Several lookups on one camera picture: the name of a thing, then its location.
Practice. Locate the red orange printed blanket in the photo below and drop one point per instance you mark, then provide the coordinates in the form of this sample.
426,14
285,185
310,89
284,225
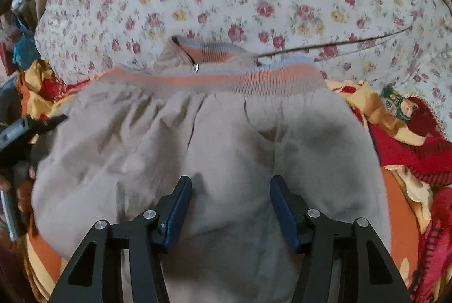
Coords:
399,147

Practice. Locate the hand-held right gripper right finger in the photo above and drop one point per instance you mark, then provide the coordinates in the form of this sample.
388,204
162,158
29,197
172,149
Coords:
284,214

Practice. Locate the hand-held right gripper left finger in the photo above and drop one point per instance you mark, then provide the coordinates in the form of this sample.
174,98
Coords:
176,214

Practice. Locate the beige zip jacket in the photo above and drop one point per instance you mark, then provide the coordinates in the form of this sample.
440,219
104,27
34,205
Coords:
212,147

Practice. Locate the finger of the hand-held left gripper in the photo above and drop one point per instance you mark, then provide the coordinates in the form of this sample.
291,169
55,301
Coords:
47,124

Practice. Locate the teal cloth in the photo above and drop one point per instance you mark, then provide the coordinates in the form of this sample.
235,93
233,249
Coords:
26,45

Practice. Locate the person's left hand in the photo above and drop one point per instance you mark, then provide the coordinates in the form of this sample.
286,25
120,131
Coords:
24,193

